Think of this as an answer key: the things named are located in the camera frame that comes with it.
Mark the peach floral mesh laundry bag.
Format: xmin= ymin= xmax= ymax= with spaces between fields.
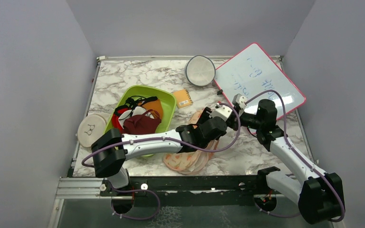
xmin=163 ymin=108 xmax=220 ymax=175

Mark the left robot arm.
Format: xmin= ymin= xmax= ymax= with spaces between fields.
xmin=91 ymin=105 xmax=233 ymax=195

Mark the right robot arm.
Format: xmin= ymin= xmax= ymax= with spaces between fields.
xmin=229 ymin=94 xmax=345 ymax=224

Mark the orange bra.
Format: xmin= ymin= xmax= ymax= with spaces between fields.
xmin=138 ymin=99 xmax=163 ymax=119

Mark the maroon bra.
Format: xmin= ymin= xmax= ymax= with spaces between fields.
xmin=124 ymin=110 xmax=162 ymax=135

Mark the red and white bra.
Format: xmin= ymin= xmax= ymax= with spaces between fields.
xmin=111 ymin=106 xmax=147 ymax=133

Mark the flat round white laundry bag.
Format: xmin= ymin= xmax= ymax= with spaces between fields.
xmin=77 ymin=114 xmax=106 ymax=148

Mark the yellow spiral notebook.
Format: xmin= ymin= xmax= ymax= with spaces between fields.
xmin=172 ymin=89 xmax=193 ymax=109

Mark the green plastic tray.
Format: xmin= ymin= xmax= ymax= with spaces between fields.
xmin=103 ymin=85 xmax=177 ymax=158

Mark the pink framed whiteboard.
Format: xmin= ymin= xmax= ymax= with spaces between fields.
xmin=214 ymin=43 xmax=306 ymax=119

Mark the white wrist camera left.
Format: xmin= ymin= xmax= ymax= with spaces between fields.
xmin=210 ymin=103 xmax=233 ymax=122

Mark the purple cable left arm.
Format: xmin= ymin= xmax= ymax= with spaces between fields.
xmin=81 ymin=102 xmax=242 ymax=168

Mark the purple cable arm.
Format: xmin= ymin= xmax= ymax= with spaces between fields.
xmin=245 ymin=90 xmax=346 ymax=223
xmin=81 ymin=102 xmax=242 ymax=168

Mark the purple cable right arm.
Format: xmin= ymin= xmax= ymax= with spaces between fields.
xmin=245 ymin=90 xmax=346 ymax=223

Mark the black strap bra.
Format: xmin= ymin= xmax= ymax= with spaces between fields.
xmin=113 ymin=95 xmax=158 ymax=116

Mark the aluminium table frame rail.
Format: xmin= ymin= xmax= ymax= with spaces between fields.
xmin=55 ymin=178 xmax=132 ymax=200

